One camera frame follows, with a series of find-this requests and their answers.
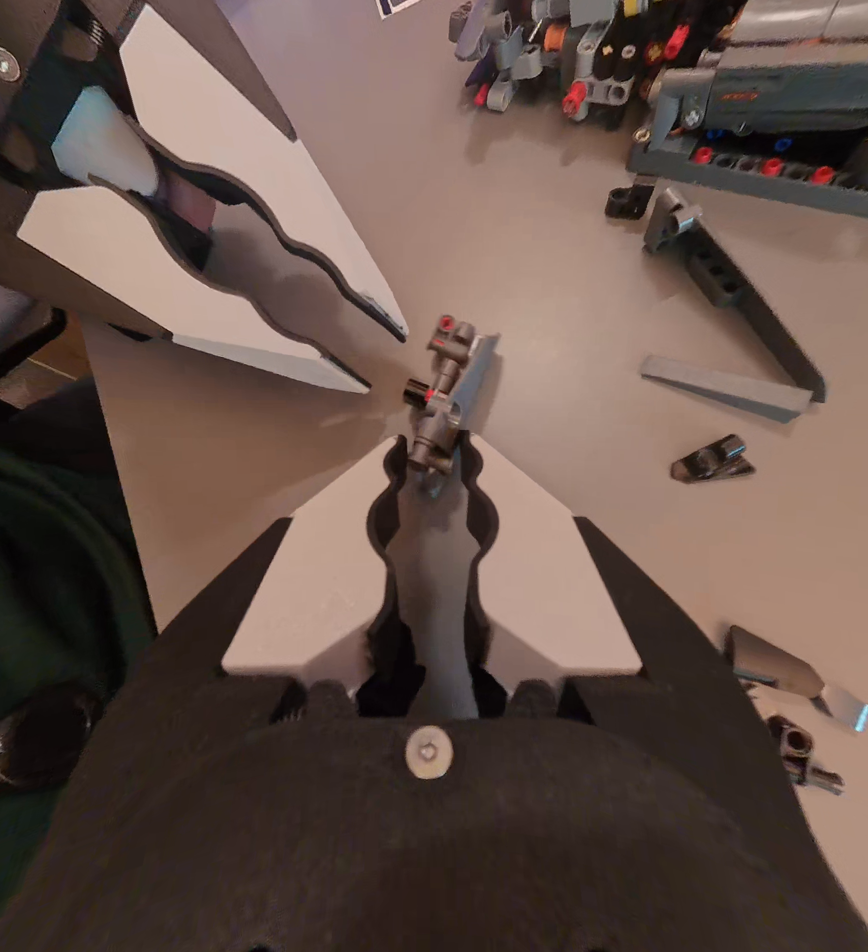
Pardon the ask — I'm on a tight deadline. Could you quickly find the black lego piece with axle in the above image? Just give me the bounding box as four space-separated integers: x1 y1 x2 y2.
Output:
763 713 846 798

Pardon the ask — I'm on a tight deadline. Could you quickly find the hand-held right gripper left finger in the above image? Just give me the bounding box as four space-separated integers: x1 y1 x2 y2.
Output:
220 436 426 716

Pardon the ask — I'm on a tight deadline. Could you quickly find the long dark grey lego beam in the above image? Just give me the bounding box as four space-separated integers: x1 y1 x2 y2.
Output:
641 186 829 405

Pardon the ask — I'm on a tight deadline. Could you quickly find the person's left hand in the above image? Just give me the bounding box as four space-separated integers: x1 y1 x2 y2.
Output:
162 175 215 232

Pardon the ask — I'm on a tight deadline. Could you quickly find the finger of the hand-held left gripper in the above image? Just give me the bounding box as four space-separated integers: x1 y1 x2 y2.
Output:
118 3 410 345
16 176 372 395

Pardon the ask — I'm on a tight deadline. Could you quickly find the large grey lego vehicle model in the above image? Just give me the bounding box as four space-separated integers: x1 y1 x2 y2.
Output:
447 0 868 229

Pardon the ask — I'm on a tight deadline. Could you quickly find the black angled lego piece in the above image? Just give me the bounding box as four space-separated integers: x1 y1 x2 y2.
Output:
668 433 757 486

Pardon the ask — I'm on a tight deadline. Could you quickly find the small black lego connector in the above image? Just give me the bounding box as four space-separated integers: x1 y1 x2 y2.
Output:
604 178 660 222

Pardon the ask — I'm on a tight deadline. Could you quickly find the small grey lego connector assembly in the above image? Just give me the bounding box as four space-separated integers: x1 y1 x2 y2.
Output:
403 314 502 499

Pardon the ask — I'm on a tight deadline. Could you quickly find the flat grey lego panel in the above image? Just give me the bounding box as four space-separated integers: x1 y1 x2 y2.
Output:
638 355 816 425

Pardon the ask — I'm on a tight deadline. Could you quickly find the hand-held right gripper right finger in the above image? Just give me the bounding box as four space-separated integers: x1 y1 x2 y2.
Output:
462 431 643 716

